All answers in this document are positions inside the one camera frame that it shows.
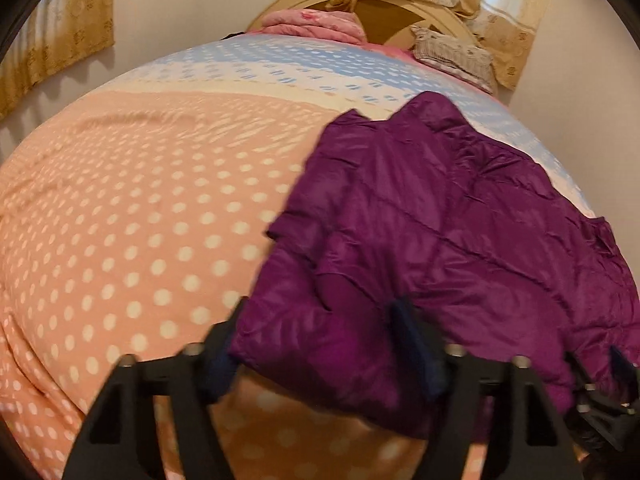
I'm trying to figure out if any purple puffer hooded jacket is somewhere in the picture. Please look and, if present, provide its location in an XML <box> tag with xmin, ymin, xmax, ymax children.
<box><xmin>231</xmin><ymin>92</ymin><xmax>639</xmax><ymax>438</ymax></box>

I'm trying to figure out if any polka dot bed quilt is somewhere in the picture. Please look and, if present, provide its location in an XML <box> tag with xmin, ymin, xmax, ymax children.
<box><xmin>1</xmin><ymin>34</ymin><xmax>598</xmax><ymax>479</ymax></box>

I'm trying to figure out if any striped grey pillow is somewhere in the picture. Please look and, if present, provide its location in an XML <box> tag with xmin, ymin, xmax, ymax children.
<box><xmin>410</xmin><ymin>25</ymin><xmax>498</xmax><ymax>94</ymax></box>

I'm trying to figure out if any black object beside bed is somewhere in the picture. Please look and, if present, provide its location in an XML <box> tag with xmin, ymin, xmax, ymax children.
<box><xmin>221</xmin><ymin>32</ymin><xmax>245</xmax><ymax>41</ymax></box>

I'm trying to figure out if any cream wooden headboard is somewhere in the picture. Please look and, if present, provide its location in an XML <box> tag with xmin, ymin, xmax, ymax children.
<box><xmin>247</xmin><ymin>0</ymin><xmax>478</xmax><ymax>50</ymax></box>

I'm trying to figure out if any pink folded blanket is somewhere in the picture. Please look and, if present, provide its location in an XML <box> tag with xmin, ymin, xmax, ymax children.
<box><xmin>258</xmin><ymin>9</ymin><xmax>368</xmax><ymax>46</ymax></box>

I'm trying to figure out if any beige curtain on left wall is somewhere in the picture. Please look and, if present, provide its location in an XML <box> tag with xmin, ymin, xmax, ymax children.
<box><xmin>1</xmin><ymin>0</ymin><xmax>115</xmax><ymax>117</ymax></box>

